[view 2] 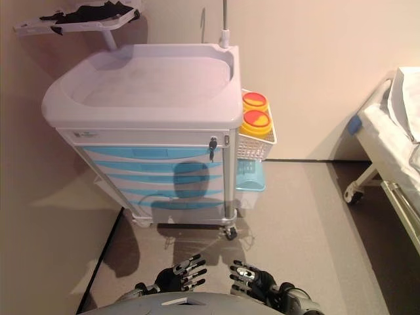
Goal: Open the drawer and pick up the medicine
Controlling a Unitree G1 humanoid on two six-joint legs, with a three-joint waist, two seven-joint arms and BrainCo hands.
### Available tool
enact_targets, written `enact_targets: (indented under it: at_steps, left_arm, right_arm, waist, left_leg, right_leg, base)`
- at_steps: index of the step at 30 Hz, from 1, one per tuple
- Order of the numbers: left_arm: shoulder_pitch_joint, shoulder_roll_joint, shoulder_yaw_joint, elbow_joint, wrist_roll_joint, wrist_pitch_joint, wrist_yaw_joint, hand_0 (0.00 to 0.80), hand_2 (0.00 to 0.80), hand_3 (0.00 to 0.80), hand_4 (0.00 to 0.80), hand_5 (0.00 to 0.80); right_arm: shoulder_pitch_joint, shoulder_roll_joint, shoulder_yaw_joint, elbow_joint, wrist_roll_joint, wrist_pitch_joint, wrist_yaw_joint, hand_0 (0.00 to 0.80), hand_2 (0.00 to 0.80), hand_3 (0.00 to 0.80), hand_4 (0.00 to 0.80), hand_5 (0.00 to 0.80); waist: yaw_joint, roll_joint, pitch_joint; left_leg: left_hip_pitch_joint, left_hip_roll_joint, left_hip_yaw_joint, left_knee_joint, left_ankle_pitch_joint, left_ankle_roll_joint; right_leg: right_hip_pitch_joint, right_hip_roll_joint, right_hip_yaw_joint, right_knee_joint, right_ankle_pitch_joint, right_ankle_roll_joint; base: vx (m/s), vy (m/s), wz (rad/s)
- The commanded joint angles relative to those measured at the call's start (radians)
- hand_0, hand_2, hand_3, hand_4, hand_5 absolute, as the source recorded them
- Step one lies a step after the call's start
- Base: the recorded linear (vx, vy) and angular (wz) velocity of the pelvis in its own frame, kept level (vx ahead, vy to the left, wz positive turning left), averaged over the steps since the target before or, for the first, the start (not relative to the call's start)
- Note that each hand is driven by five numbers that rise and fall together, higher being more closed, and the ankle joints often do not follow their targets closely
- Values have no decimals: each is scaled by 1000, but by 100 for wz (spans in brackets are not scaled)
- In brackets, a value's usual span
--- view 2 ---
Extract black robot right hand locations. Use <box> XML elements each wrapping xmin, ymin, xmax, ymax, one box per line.
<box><xmin>229</xmin><ymin>260</ymin><xmax>280</xmax><ymax>301</ymax></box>

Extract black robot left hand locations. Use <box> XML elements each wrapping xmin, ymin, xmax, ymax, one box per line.
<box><xmin>154</xmin><ymin>254</ymin><xmax>207</xmax><ymax>293</ymax></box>

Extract blue front cart drawer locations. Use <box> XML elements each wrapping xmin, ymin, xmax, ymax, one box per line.
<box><xmin>98</xmin><ymin>173</ymin><xmax>226</xmax><ymax>188</ymax></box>

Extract grey robot torso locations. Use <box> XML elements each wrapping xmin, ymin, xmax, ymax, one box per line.
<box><xmin>77</xmin><ymin>291</ymin><xmax>286</xmax><ymax>315</ymax></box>

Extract translucent white bin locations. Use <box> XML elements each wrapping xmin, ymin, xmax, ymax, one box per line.
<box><xmin>234</xmin><ymin>188</ymin><xmax>261</xmax><ymax>211</ymax></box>

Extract light blue plastic bin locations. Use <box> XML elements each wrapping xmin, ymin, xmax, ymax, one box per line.
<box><xmin>236</xmin><ymin>159</ymin><xmax>266</xmax><ymax>192</ymax></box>

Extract bed caster wheel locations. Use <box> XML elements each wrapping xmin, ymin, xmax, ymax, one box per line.
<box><xmin>343</xmin><ymin>182</ymin><xmax>365</xmax><ymax>205</ymax></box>

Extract white lattice side basket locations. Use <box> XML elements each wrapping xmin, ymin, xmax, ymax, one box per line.
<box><xmin>236</xmin><ymin>88</ymin><xmax>278</xmax><ymax>162</ymax></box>

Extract black key in lock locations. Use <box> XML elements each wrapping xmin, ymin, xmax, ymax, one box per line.
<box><xmin>208</xmin><ymin>135</ymin><xmax>219</xmax><ymax>163</ymax></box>

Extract yellow sharps container red lid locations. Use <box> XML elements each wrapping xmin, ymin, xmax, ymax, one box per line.
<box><xmin>241</xmin><ymin>91</ymin><xmax>269</xmax><ymax>111</ymax></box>
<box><xmin>238</xmin><ymin>109</ymin><xmax>274</xmax><ymax>137</ymax></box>

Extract blue bed tag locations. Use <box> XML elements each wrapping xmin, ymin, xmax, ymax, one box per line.
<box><xmin>347</xmin><ymin>114</ymin><xmax>362</xmax><ymax>134</ymax></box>

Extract white medical cart blue drawers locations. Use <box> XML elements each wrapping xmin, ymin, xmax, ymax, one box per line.
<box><xmin>41</xmin><ymin>43</ymin><xmax>243</xmax><ymax>230</ymax></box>

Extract grey IV pole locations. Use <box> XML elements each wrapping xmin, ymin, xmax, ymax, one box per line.
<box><xmin>218</xmin><ymin>0</ymin><xmax>231</xmax><ymax>51</ymax></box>

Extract black cloth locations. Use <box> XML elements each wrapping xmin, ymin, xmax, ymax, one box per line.
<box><xmin>39</xmin><ymin>0</ymin><xmax>140</xmax><ymax>35</ymax></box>

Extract white overbed tray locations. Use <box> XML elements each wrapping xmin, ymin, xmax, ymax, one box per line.
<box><xmin>12</xmin><ymin>0</ymin><xmax>144</xmax><ymax>51</ymax></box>

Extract cream bed side rail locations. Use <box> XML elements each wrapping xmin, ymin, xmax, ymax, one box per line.
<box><xmin>380</xmin><ymin>179</ymin><xmax>420</xmax><ymax>257</ymax></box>

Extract white hospital bed frame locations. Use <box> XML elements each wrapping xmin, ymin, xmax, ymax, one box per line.
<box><xmin>343</xmin><ymin>77</ymin><xmax>420</xmax><ymax>257</ymax></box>

